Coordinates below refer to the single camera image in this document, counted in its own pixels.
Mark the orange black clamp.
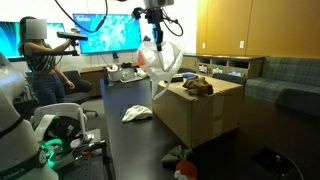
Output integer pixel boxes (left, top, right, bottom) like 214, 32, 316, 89
78, 140, 108, 158

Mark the blue printed box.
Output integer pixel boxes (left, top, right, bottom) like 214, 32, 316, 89
228, 70, 243, 78

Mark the white paper stack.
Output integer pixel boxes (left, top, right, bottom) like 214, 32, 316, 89
135, 67, 149, 78

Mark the smaller monitor screen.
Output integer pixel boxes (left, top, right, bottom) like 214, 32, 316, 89
0, 21, 66, 60

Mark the black whiteboard eraser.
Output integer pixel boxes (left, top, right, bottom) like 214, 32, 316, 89
169, 74, 184, 83

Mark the black stereo camera bar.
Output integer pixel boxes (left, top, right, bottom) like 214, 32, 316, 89
56, 31, 89, 43

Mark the plaid sofa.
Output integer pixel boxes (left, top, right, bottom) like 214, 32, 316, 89
244, 55, 320, 116

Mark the table cable hatch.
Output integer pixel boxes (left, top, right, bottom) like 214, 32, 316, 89
251, 146, 304, 180

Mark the brown plush toy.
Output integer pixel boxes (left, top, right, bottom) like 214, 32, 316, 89
182, 76, 214, 97

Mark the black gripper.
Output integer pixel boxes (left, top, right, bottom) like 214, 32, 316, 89
146, 9, 165, 52

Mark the black office chair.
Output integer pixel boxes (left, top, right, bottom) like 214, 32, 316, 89
61, 69, 99, 118

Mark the red and green plush toy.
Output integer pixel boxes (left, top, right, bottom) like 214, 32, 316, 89
161, 144, 199, 180

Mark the dark bottle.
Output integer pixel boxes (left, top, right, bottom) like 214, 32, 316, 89
102, 66, 111, 87

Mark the large wall monitor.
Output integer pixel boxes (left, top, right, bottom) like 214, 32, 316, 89
72, 13, 144, 55

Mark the white storage tray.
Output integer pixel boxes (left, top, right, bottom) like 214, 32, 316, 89
108, 68, 136, 83

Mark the woman in striped top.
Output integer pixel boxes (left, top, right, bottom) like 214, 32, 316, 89
18, 16, 76, 106

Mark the dark grey chair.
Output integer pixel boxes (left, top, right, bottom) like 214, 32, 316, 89
211, 73, 247, 88

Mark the white cloth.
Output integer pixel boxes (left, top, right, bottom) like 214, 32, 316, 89
121, 104, 154, 123

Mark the large cardboard box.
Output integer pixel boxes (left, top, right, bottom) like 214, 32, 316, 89
151, 74, 245, 150

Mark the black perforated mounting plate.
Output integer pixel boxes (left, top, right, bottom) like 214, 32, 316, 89
56, 128, 116, 180

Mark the white plastic bag orange print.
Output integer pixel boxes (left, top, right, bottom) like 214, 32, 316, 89
137, 39, 184, 101

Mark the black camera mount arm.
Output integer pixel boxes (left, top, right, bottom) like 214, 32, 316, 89
24, 39, 81, 60

